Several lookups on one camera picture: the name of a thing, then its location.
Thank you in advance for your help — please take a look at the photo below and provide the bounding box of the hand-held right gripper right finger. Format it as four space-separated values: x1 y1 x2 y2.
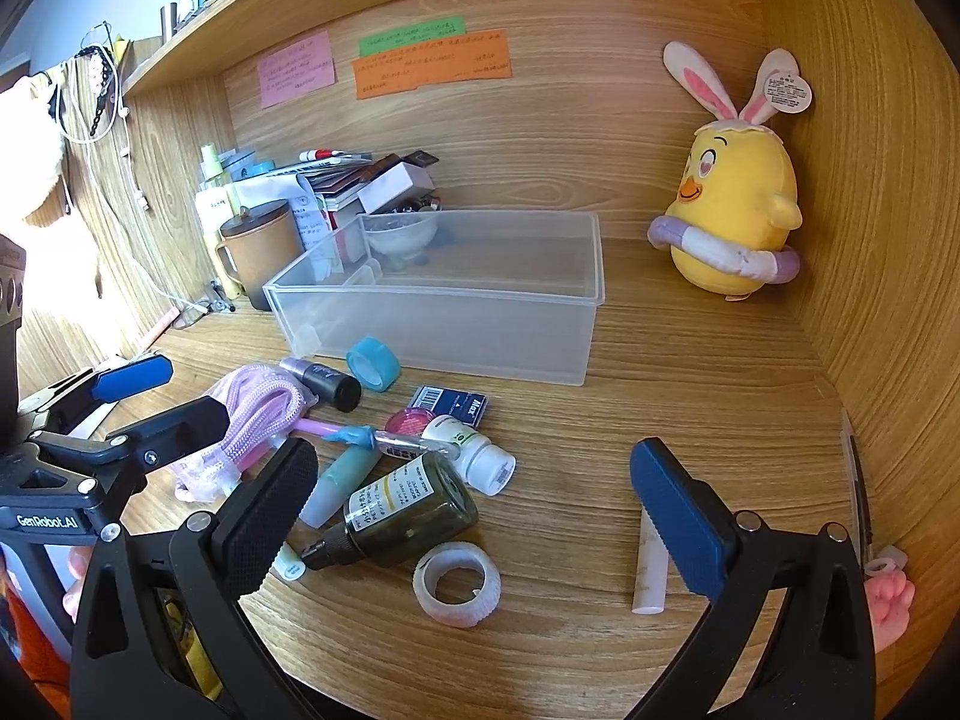
622 436 878 720

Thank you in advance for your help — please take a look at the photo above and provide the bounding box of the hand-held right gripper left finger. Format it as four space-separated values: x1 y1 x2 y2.
69 436 331 720

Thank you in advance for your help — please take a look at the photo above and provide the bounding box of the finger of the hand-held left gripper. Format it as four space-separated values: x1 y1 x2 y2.
31 397 230 482
36 355 173 430

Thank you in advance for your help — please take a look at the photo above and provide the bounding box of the pink pen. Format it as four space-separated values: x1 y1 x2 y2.
289 418 376 445

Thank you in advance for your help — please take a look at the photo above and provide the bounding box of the pink round compact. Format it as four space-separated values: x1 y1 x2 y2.
386 405 436 440

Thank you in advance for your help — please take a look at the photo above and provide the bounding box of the white pill bottle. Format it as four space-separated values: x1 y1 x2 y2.
422 414 517 496

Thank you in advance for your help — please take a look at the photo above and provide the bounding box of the clear plastic storage box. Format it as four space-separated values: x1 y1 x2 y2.
262 211 605 387

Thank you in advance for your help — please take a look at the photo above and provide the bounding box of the person's left hand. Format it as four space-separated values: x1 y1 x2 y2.
64 544 95 620

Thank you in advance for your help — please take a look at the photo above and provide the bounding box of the white lip balm tube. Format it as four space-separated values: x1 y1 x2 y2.
631 506 668 616

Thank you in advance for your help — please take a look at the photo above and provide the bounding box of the teal tube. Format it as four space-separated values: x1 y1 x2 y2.
298 444 376 530

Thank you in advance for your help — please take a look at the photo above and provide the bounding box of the orange clothing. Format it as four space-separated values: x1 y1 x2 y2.
0 547 76 691

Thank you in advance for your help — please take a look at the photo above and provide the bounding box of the dark green dropper bottle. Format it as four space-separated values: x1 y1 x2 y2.
301 454 479 571

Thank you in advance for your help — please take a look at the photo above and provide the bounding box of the purple marker with black cap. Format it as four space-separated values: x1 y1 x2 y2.
280 357 362 413

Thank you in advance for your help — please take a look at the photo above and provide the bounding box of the brown mug with lid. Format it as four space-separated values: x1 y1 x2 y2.
215 199 305 312

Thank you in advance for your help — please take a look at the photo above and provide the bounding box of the yellow-green spray bottle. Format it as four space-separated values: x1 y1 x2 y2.
195 142 242 237

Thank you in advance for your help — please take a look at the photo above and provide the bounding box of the white velcro tape roll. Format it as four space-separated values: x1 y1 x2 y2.
412 541 501 627

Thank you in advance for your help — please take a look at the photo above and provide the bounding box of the blue staples box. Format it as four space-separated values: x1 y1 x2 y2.
410 385 490 425

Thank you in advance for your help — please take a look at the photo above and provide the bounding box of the pink paw toy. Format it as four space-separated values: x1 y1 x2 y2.
862 544 916 650

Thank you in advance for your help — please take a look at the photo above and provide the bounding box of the cream fluffy cloth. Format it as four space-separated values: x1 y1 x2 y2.
0 71 68 226

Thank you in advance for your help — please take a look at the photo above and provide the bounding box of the pile of papers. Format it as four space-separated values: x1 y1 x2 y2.
240 157 376 278

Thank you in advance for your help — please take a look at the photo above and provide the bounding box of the clear bowl of small items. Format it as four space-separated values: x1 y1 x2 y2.
362 211 437 260

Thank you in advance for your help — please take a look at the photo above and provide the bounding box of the white card box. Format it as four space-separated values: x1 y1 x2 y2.
358 163 436 215

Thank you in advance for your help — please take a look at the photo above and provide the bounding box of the yellow chick plush toy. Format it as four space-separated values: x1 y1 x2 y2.
649 41 815 302

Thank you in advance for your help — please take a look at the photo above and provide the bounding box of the dark brown case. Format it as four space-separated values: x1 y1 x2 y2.
360 152 440 181

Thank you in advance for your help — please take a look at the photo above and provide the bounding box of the pink paper note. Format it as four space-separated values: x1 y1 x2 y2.
259 31 335 110

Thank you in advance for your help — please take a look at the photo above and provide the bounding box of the orange paper note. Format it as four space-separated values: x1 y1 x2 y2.
352 30 512 100

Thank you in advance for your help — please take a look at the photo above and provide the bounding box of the green paper note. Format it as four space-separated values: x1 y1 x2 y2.
358 16 467 57

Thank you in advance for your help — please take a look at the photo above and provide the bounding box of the purple cable in bag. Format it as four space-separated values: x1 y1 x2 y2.
166 364 312 503

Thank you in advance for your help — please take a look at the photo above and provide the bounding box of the white cable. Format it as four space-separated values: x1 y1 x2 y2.
56 22 218 316

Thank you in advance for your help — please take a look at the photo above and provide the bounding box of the black hanging strap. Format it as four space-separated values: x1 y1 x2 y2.
75 45 121 143

